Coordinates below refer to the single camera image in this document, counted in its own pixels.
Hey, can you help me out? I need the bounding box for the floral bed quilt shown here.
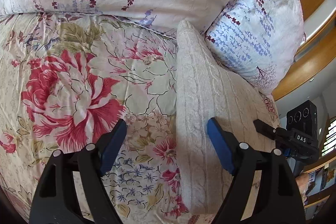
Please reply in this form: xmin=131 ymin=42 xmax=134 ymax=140
xmin=1 ymin=12 xmax=213 ymax=223

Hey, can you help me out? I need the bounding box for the person's right hand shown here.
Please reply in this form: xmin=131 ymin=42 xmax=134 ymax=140
xmin=295 ymin=173 xmax=309 ymax=203

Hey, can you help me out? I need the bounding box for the wooden headboard frame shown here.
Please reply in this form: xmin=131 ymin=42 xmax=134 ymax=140
xmin=273 ymin=0 xmax=335 ymax=101

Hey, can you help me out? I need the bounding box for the lavender print pillow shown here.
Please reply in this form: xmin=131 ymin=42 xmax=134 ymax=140
xmin=205 ymin=0 xmax=305 ymax=95

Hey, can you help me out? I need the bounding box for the beige cable-knit sweater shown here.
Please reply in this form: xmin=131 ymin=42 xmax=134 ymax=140
xmin=176 ymin=20 xmax=279 ymax=215

